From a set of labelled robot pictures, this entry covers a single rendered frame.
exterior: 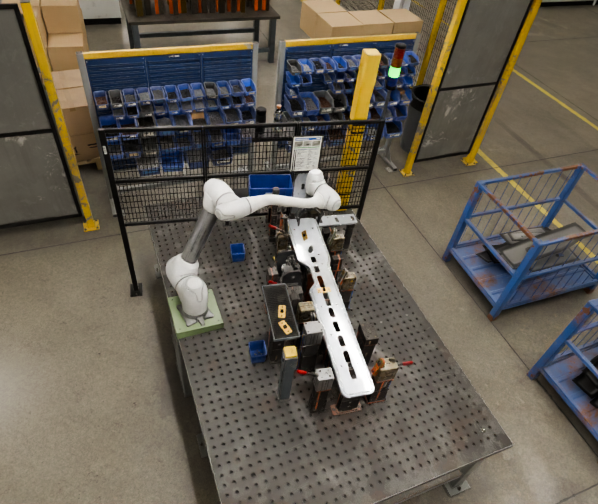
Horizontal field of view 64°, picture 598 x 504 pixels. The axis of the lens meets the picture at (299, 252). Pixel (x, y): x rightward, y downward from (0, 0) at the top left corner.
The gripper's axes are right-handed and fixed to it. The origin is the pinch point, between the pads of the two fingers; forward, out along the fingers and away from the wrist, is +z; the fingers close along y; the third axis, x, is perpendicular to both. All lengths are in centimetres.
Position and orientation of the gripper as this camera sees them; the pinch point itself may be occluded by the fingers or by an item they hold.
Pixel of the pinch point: (308, 222)
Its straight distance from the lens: 316.0
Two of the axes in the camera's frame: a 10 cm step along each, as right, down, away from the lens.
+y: 9.7, -1.0, 2.3
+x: -2.3, -7.1, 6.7
